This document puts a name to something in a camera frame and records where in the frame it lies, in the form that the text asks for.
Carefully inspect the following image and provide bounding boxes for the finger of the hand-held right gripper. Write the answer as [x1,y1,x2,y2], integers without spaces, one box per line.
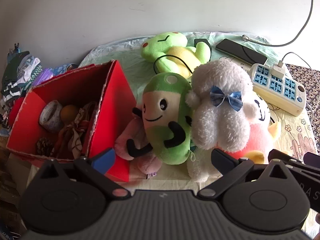
[269,149,304,167]

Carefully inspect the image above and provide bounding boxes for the patterned tape roll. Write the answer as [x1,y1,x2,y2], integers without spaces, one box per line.
[39,100,64,132]

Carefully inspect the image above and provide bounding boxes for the patterned cloth pouch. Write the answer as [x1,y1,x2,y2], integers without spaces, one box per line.
[55,102,98,159]

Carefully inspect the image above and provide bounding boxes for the grey wall cable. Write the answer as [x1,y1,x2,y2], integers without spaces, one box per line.
[242,0,314,47]

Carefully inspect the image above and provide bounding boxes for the black power adapter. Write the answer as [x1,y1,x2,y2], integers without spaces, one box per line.
[194,39,212,55]

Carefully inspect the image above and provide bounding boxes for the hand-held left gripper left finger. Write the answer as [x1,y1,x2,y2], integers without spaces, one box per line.
[37,148,130,200]

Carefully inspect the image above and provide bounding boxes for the orange ball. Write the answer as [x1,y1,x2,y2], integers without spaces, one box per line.
[60,104,80,125]

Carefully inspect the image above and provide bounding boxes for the white fluffy plush toy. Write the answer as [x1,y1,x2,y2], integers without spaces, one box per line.
[185,59,258,183]

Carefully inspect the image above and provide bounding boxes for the yellow tiger plush toy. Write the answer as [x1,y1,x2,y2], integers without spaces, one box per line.
[217,91,282,164]

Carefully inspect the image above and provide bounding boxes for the green bean plush toy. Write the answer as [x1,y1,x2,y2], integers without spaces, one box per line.
[126,72,194,165]

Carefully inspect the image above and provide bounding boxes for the purple packet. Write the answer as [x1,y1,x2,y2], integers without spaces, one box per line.
[31,69,54,87]

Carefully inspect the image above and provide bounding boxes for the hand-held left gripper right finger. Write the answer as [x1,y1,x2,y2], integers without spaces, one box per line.
[199,148,288,202]

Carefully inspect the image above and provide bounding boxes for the cream power strip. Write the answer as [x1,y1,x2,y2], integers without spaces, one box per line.
[250,63,307,117]

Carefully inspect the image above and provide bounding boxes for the brown pine cone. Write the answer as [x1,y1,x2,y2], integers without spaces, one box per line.
[37,137,55,156]

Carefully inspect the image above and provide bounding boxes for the pink bear plush toy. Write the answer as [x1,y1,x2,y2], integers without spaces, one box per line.
[114,117,163,179]

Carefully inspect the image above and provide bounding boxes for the green frog plush toy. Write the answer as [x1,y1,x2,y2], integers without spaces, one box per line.
[141,31,212,78]

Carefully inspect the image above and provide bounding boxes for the red cardboard box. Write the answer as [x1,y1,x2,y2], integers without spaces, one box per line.
[6,59,137,183]

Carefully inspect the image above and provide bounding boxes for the dark patterned blanket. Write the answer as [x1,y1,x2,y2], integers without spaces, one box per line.
[285,64,320,155]

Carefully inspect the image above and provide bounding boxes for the pile of clothes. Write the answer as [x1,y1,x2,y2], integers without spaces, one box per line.
[0,42,42,110]

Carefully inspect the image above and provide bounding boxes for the black smartphone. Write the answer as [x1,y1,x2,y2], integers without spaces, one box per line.
[215,39,268,65]

